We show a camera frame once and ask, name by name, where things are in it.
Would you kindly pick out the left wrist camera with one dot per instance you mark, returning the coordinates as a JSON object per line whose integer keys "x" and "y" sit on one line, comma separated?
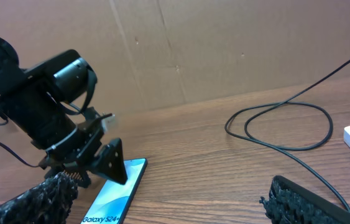
{"x": 108, "y": 122}

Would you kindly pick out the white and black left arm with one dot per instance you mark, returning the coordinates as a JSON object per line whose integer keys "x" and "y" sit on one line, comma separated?
{"x": 50, "y": 102}

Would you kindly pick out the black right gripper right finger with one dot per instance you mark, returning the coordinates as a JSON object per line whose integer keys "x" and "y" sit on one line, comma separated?
{"x": 290, "y": 203}

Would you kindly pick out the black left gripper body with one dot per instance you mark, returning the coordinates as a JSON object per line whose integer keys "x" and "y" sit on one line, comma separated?
{"x": 50, "y": 102}

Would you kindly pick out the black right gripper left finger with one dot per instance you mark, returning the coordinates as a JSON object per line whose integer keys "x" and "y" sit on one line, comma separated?
{"x": 49, "y": 202}

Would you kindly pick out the Galaxy S24+ smartphone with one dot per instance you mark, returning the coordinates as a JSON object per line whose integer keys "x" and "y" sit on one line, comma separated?
{"x": 113, "y": 201}

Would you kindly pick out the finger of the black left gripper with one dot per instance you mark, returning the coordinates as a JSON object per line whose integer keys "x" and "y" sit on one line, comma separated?
{"x": 109, "y": 163}
{"x": 81, "y": 178}

